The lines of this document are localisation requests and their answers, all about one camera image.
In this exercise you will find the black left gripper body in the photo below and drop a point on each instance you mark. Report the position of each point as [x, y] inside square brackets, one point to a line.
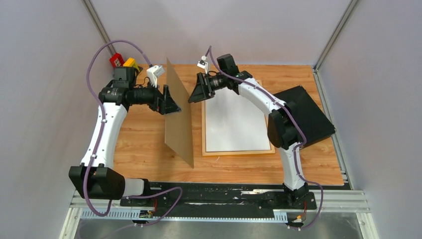
[146, 96]

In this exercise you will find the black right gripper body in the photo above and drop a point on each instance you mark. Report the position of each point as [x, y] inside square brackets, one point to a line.
[217, 82]

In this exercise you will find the brown cardboard backing sheet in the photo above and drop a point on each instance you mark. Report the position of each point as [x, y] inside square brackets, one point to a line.
[178, 126]

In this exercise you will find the landscape photo print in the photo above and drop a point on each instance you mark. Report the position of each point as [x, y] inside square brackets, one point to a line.
[235, 122]

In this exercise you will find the light wooden picture frame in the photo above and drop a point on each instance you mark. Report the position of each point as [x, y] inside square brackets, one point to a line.
[237, 153]

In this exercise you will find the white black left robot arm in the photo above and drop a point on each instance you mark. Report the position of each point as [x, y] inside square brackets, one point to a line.
[95, 177]

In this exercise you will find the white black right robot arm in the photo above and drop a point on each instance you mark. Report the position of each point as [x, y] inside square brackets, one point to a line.
[245, 85]

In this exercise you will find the yellow toy house block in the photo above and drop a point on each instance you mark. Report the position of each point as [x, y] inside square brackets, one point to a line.
[130, 62]

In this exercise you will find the red toy house block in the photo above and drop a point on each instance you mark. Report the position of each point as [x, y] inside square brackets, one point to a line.
[116, 60]

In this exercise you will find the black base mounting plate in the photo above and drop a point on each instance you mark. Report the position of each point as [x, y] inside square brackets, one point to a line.
[208, 200]

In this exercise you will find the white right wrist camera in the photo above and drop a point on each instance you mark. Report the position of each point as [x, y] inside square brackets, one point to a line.
[204, 64]

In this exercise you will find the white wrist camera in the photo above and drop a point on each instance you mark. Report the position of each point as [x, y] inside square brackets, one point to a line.
[204, 64]
[153, 73]

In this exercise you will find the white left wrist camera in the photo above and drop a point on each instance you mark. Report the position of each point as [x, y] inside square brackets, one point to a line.
[153, 73]

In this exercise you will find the black ribbed frame backing board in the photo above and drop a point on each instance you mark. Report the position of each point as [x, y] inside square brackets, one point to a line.
[309, 117]

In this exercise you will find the aluminium rail right table edge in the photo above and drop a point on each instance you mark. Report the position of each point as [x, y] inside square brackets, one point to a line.
[335, 139]

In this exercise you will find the aluminium front rail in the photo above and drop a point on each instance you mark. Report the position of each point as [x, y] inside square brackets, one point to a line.
[345, 214]

